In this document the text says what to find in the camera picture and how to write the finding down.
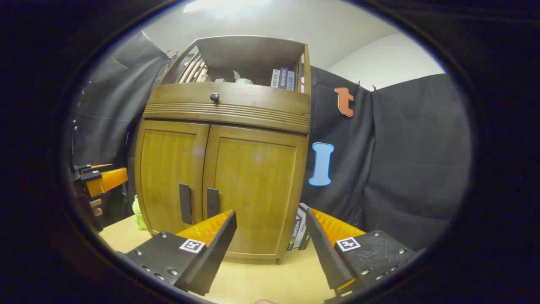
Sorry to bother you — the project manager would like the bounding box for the green frog plush toy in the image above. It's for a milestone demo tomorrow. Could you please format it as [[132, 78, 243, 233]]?
[[132, 195, 148, 231]]

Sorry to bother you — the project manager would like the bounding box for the wooden double-door shoe cabinet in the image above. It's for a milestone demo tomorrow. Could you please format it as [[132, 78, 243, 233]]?
[[134, 35, 312, 264]]

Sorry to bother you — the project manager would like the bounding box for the wooden drawer with black knob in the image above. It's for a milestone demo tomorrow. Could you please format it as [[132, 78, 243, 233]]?
[[143, 82, 311, 134]]

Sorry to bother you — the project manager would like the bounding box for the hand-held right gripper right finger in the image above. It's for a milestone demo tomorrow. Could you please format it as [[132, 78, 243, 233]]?
[[305, 207, 422, 303]]

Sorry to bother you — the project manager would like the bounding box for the blue white standing book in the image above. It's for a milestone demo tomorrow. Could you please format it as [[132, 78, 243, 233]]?
[[287, 213, 301, 251]]

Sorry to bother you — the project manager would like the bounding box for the dark grey standing book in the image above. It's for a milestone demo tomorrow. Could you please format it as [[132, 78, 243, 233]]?
[[299, 203, 312, 250]]

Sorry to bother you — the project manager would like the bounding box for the wooden shoe cabinet door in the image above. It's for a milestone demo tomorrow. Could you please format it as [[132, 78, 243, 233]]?
[[135, 119, 210, 236], [202, 125, 308, 259]]

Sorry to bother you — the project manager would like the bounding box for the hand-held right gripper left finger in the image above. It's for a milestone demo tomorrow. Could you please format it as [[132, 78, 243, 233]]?
[[115, 209, 238, 296]]

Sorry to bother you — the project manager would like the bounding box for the pale grey standing book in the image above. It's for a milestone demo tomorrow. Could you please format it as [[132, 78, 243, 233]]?
[[293, 207, 308, 250]]

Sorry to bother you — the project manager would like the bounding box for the black backdrop cloth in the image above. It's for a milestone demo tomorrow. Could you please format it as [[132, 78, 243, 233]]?
[[70, 30, 472, 254]]

